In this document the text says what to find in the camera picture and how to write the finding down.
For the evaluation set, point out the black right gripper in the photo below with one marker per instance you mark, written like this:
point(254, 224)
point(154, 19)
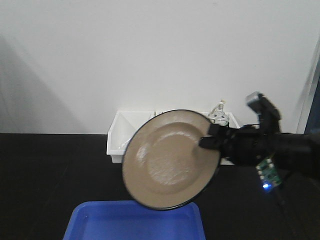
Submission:
point(245, 146)

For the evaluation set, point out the tan plate with black rim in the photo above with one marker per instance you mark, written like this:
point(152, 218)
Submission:
point(163, 166)

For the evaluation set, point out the blue plastic tray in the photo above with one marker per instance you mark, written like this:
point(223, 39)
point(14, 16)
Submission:
point(128, 220)

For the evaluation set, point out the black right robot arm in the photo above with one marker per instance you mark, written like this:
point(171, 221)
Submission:
point(295, 152)

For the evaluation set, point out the right white storage bin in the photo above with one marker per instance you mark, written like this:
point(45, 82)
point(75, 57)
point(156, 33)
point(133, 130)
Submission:
point(232, 123)

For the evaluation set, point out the white storage bin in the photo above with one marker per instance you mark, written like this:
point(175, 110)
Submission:
point(157, 113)
point(123, 127)
point(232, 123)

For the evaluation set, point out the glass alcohol lamp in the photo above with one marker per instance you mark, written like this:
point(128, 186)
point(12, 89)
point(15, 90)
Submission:
point(218, 116)

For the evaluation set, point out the middle white storage bin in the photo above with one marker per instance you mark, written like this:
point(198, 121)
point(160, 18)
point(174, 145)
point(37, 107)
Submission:
point(157, 113)

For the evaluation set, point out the right green circuit board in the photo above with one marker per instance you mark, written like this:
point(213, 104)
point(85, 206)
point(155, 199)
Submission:
point(268, 174)

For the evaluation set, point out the left white storage bin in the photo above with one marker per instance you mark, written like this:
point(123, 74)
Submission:
point(123, 127)

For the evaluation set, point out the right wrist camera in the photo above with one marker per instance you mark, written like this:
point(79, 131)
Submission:
point(253, 101)

